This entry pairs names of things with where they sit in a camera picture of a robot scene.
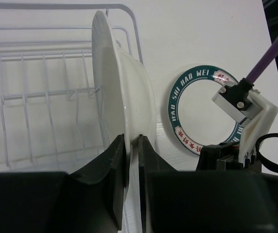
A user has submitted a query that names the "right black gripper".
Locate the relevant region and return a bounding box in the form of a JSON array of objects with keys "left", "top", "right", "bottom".
[{"left": 196, "top": 143, "right": 278, "bottom": 173}]

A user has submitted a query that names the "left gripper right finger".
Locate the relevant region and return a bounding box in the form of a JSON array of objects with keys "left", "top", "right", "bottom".
[{"left": 139, "top": 135, "right": 176, "bottom": 233}]

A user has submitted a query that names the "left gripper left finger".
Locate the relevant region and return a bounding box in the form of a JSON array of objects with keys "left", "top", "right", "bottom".
[{"left": 68, "top": 134, "right": 126, "bottom": 231}]

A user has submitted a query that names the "white ribbed plate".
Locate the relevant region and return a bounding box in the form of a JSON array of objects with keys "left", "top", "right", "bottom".
[{"left": 91, "top": 9, "right": 157, "bottom": 192}]

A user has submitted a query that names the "green rimmed white plate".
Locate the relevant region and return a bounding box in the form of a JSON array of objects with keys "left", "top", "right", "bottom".
[{"left": 167, "top": 65, "right": 243, "bottom": 155}]

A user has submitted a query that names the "white wire dish rack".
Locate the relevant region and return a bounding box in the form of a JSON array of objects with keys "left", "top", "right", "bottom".
[{"left": 0, "top": 3, "right": 142, "bottom": 172}]

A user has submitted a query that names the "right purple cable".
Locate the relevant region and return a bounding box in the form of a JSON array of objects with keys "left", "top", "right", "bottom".
[{"left": 245, "top": 17, "right": 278, "bottom": 83}]

